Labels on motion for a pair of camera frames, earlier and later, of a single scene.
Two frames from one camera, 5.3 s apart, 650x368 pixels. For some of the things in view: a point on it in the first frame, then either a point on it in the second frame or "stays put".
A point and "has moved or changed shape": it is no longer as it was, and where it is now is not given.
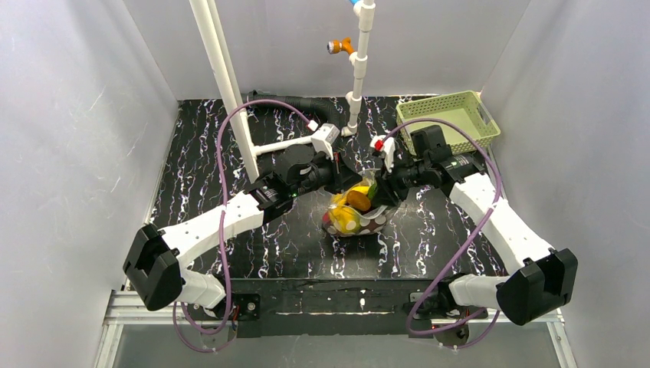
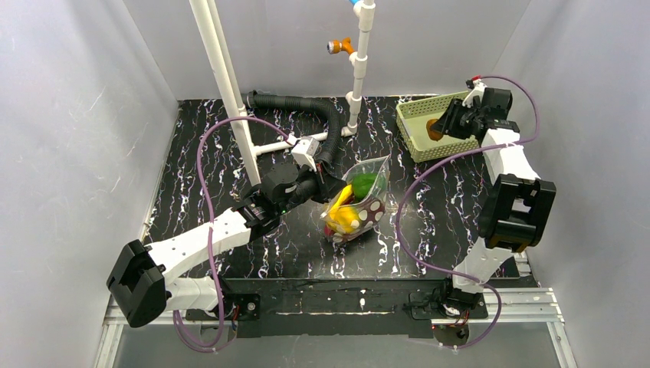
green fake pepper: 372,192 -> 362,182
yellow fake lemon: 345,220 stays put
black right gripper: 389,179 -> 454,121
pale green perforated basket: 465,108 stays put
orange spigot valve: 336,46 stays put
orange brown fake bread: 358,200 has moved or changed shape
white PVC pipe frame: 210,15 stays put
